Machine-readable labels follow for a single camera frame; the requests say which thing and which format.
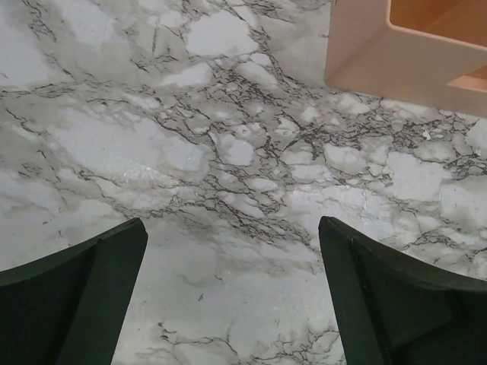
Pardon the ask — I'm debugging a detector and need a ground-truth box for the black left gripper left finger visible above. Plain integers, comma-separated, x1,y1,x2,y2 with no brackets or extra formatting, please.
1,218,148,365

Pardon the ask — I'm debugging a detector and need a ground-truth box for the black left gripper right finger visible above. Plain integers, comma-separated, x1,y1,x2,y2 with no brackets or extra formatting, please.
319,217,486,364

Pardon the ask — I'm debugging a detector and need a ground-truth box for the peach plastic desk organizer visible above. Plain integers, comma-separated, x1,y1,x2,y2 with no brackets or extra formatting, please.
324,1,486,116

